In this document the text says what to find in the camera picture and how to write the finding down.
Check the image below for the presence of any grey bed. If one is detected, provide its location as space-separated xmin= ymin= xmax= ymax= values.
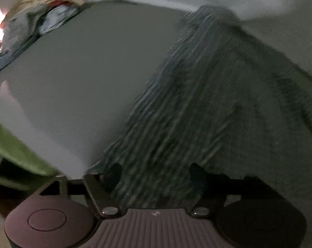
xmin=0 ymin=1 xmax=312 ymax=179

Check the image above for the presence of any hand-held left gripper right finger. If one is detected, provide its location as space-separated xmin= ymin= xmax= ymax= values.
xmin=189 ymin=163 xmax=286 ymax=217

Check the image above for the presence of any green cloth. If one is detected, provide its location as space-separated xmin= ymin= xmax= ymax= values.
xmin=0 ymin=116 xmax=59 ymax=178

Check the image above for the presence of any pile of clothes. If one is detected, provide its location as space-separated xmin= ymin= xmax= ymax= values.
xmin=0 ymin=0 xmax=88 ymax=71

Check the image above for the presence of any green checked shirt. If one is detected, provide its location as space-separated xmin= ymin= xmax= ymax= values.
xmin=86 ymin=5 xmax=312 ymax=208

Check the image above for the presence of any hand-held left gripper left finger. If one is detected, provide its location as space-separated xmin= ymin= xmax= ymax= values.
xmin=40 ymin=163 xmax=122 ymax=217

